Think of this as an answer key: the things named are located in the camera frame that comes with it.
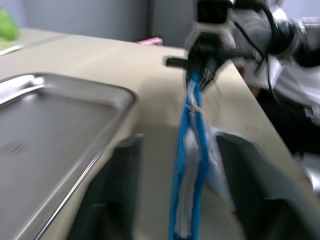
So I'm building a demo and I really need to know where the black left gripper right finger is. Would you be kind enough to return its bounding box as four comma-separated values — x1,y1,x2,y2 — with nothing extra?
214,132,320,240

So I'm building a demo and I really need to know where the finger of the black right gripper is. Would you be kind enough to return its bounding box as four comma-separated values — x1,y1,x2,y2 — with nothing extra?
185,58,202,79
199,58,221,93

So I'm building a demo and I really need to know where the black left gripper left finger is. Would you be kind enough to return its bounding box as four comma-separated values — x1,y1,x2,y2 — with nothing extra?
67,133,145,240

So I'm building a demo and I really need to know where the blue surgical instrument pack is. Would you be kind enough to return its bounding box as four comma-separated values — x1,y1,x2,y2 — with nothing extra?
168,72,236,240

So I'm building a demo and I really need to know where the metal tray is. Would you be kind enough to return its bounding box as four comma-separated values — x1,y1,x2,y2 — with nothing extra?
0,72,138,240

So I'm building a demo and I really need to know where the pink packet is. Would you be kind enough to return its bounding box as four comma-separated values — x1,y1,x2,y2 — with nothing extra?
137,36,165,47

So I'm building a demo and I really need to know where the white flat sheet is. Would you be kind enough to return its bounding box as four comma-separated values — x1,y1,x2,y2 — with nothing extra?
0,43,25,57

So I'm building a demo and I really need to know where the green object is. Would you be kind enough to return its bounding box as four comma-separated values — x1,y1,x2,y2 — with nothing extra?
0,8,21,41

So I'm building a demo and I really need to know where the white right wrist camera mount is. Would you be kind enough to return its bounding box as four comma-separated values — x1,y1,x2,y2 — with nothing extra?
185,0,237,52

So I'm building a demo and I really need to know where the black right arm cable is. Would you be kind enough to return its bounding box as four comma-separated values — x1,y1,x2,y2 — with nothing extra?
233,0,283,106

